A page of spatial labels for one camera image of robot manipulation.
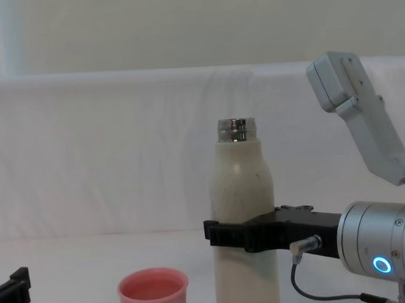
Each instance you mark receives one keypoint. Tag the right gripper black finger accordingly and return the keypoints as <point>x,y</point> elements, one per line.
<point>294,210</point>
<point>234,234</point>

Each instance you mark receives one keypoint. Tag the white curtain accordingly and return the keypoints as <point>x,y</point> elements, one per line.
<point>104,156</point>

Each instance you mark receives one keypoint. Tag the cream vacuum bottle steel neck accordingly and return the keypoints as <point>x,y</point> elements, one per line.
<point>238,190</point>

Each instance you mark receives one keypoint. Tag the white table cloth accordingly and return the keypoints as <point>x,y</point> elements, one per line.
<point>75,260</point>

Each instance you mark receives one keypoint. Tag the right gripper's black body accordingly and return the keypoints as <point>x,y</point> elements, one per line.
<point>311,227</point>

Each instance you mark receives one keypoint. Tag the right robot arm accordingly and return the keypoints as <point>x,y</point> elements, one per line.
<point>366,231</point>

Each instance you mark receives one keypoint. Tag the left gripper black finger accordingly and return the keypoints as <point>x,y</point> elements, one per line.
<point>14,290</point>

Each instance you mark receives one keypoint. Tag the pink plastic cup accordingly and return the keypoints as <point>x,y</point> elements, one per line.
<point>152,293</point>

